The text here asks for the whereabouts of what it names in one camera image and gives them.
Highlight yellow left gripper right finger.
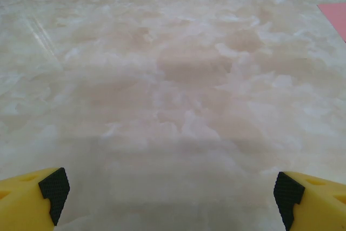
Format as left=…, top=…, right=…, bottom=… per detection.
left=273, top=171, right=346, bottom=231

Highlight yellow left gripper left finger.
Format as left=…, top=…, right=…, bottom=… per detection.
left=0, top=167, right=71, bottom=231

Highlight pink red cloth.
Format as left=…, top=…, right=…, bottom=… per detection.
left=317, top=2, right=346, bottom=43

